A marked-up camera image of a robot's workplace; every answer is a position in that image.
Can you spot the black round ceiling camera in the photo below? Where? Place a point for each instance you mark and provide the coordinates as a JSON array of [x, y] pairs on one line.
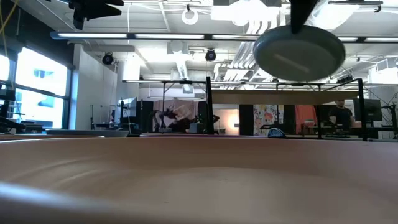
[[108, 58], [210, 55]]

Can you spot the beige grey plate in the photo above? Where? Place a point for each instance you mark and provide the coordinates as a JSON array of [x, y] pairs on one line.
[[46, 136]]

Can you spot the black background robot arm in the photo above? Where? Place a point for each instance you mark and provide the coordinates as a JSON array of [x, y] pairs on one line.
[[177, 119]]

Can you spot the black background station frame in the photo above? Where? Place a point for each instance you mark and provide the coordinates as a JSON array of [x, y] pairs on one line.
[[163, 102], [342, 83]]

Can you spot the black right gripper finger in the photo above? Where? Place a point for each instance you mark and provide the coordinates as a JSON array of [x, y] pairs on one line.
[[300, 12]]

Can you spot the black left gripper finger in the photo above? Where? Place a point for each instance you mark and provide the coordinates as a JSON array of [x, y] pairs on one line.
[[105, 12], [109, 2]]

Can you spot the pink plate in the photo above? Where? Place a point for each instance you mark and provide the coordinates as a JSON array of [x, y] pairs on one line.
[[199, 186]]

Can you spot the long ceiling light bar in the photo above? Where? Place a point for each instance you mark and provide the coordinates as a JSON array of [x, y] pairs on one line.
[[93, 35]]

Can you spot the orange cloth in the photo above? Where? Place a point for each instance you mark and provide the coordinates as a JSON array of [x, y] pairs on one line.
[[306, 116]]

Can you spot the black overhead mounting bar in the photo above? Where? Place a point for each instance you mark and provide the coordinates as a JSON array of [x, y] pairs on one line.
[[354, 2]]

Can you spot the background computer monitor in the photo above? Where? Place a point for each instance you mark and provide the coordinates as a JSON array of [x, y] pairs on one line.
[[368, 109]]

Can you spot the white ceiling ducts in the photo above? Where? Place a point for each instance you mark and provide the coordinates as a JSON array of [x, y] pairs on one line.
[[245, 53]]

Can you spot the blue and white round object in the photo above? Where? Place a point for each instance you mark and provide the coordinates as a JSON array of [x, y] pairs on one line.
[[276, 133]]

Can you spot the grey-green plate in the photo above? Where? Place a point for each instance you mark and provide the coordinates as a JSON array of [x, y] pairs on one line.
[[298, 56]]

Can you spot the person in white shirt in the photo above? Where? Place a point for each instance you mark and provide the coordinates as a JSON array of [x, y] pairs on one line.
[[183, 107]]

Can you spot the floral cloth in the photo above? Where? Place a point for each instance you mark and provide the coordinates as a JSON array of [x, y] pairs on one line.
[[264, 118]]

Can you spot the large window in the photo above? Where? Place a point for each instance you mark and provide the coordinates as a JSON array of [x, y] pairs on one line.
[[40, 90]]

